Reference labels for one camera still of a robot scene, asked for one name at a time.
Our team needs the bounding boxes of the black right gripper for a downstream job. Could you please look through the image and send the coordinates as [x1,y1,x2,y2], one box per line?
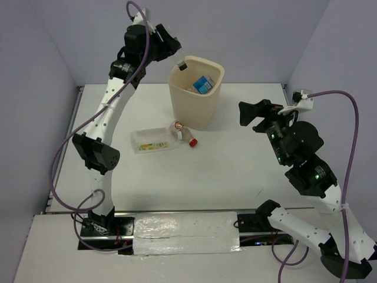
[237,97,300,164]

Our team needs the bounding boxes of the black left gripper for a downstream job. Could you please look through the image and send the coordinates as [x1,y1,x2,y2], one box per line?
[143,24,183,67]

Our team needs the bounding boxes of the pepsi label clear bottle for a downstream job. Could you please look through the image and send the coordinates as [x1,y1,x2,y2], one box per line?
[169,26,189,71]

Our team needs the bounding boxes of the blue cap clear bottle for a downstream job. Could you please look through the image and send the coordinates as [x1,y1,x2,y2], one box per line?
[193,75,216,94]

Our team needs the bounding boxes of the red cap clear bottle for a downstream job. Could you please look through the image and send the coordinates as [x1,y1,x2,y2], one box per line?
[170,121,198,148]

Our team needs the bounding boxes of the square clear juice bottle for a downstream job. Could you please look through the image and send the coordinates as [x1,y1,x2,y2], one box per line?
[130,127,182,153]

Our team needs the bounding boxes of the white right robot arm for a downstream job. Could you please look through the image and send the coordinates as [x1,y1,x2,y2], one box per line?
[239,100,376,279]

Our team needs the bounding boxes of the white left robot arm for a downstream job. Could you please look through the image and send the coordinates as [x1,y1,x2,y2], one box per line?
[72,24,181,235]

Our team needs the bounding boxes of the beige plastic bin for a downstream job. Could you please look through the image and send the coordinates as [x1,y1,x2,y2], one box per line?
[168,55,225,130]

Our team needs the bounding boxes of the white foil cover sheet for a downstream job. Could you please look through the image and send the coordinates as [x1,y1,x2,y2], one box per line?
[133,212,241,255]

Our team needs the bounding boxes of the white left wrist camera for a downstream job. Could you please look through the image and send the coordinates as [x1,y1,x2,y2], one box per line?
[132,8,156,34]

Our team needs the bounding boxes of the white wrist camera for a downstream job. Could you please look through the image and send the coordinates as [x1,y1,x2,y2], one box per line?
[278,89,313,116]
[132,8,156,34]

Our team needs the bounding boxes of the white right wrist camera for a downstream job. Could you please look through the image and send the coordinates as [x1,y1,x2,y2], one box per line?
[278,89,313,116]

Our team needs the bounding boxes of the aluminium table edge rail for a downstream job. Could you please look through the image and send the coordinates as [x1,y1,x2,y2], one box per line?
[44,85,85,214]

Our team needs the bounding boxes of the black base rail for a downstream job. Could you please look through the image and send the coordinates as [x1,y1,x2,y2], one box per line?
[76,213,293,255]

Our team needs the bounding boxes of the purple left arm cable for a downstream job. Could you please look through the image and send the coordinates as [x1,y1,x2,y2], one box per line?
[49,1,153,252]

